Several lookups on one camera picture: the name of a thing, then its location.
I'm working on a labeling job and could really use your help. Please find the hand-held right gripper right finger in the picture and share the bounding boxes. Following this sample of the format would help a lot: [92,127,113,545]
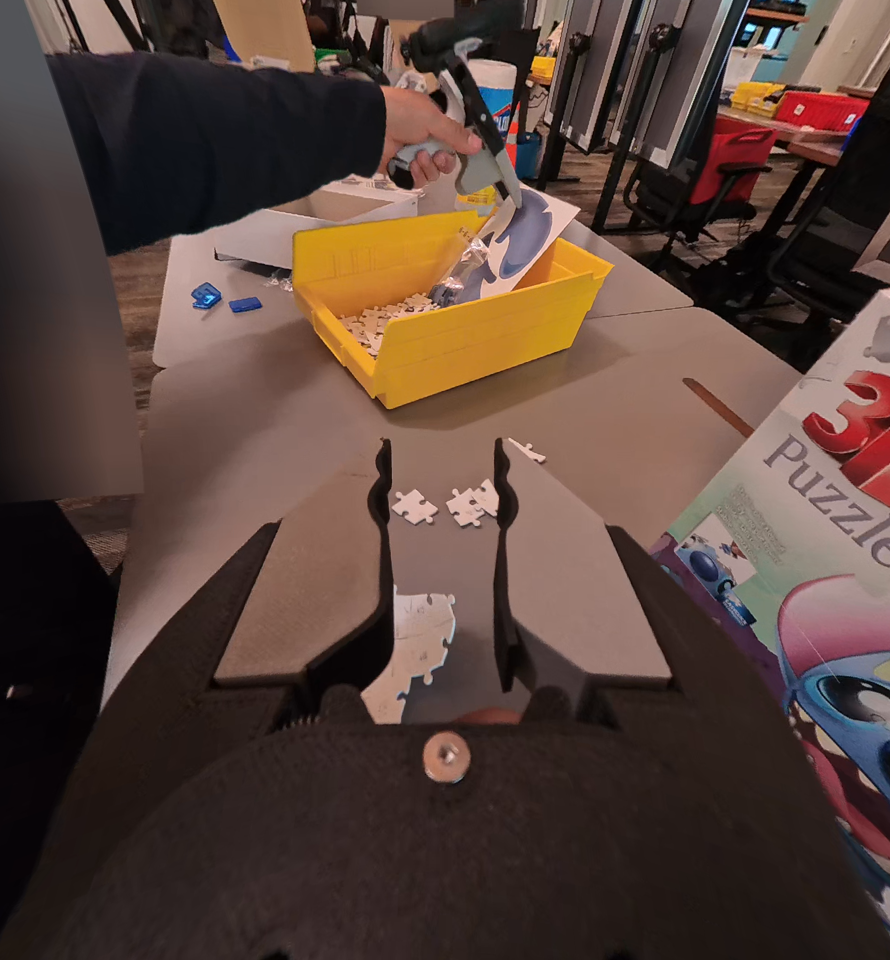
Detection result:
[492,437,674,696]

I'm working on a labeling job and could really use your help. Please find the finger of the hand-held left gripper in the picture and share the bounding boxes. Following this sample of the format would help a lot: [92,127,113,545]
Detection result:
[456,146,526,213]

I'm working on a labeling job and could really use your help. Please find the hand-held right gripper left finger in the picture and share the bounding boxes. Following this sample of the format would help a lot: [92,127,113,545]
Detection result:
[212,437,395,695]

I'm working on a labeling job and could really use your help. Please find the blue white printed card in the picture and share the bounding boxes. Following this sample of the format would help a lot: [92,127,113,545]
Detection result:
[445,187,582,303]

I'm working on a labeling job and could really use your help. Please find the white assembled puzzle ball section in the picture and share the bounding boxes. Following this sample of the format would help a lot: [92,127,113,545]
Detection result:
[361,588,458,725]

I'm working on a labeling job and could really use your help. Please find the yellow plastic bin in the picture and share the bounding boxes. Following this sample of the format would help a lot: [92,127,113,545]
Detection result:
[292,210,614,410]

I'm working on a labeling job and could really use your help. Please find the pile of white puzzle pieces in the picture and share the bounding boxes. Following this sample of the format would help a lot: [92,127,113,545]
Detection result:
[336,292,442,359]

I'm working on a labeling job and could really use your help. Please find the person's left forearm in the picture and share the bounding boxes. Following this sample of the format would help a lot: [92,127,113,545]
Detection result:
[46,52,389,256]

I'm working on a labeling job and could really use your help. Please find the printed cardboard puzzle box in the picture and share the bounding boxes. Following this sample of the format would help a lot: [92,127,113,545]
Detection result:
[651,288,890,950]

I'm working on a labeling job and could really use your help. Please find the person's left hand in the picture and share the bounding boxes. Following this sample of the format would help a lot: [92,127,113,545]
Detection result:
[379,86,485,186]

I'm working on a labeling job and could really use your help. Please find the wipes canister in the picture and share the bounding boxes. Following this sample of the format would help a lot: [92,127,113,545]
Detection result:
[456,60,522,215]

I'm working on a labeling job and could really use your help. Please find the clear plastic bag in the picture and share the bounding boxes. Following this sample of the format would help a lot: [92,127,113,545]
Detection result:
[426,228,492,305]

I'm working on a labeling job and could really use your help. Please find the grey rolling partition panel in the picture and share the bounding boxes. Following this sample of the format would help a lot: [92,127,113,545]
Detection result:
[610,0,749,230]
[541,0,629,190]

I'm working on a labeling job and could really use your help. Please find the white cardboard box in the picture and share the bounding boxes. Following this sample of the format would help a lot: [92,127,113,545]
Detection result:
[214,176,425,270]

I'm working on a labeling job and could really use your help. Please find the red backed office chair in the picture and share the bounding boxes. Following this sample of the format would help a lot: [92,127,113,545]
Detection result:
[625,127,781,250]

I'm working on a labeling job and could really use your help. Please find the yellow storage bin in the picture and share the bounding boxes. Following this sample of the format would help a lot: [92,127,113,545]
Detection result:
[730,81,785,119]

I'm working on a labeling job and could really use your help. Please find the red storage bin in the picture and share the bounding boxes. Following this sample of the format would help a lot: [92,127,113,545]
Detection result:
[775,90,871,134]

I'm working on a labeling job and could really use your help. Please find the black office chair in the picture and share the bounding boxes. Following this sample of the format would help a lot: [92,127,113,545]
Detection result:
[767,66,890,325]

